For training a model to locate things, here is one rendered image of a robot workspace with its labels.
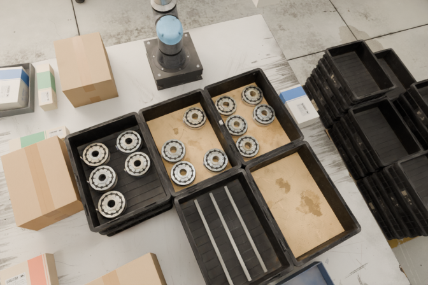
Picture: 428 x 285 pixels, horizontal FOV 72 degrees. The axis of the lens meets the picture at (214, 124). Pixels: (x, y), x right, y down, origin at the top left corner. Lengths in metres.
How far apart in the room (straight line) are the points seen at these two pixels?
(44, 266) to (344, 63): 2.00
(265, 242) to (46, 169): 0.91
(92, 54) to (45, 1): 1.73
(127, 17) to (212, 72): 1.45
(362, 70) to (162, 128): 1.45
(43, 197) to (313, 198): 1.07
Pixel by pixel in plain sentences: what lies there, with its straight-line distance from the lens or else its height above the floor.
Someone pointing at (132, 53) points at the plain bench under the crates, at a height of 0.70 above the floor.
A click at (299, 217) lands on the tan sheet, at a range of 1.30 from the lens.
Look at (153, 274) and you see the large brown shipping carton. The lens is 1.15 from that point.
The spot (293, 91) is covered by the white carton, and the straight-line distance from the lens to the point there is 1.56.
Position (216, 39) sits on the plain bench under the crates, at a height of 0.70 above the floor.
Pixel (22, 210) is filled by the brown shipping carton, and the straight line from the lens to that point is 1.34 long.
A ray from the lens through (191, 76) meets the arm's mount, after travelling 1.56.
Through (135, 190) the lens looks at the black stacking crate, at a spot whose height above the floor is 0.83.
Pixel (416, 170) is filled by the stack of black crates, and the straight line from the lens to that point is 2.07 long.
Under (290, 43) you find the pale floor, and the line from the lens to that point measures 2.85.
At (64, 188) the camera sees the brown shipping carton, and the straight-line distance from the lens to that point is 1.30.
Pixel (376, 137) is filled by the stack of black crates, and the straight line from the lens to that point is 2.17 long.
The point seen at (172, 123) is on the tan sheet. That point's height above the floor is 0.83.
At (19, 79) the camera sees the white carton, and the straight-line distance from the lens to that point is 1.69.
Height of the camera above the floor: 2.04
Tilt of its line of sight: 64 degrees down
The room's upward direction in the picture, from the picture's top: 10 degrees clockwise
